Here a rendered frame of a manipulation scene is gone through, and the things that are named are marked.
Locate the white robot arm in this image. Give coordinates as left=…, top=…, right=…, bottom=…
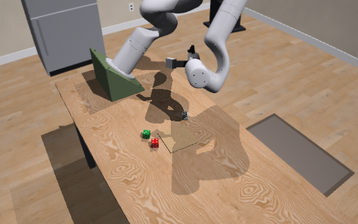
left=105, top=0, right=247, bottom=93

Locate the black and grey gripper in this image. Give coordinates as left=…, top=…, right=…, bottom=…
left=188, top=45, right=200, bottom=61

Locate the grey die with black pips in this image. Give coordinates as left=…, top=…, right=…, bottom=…
left=182, top=111, right=188, bottom=119

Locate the green die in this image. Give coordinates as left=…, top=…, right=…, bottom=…
left=142, top=130, right=151, bottom=139

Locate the red die with white pips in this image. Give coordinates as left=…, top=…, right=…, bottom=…
left=151, top=138, right=159, bottom=148

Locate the beige flat mat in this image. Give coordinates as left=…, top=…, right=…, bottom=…
left=157, top=123, right=199, bottom=153

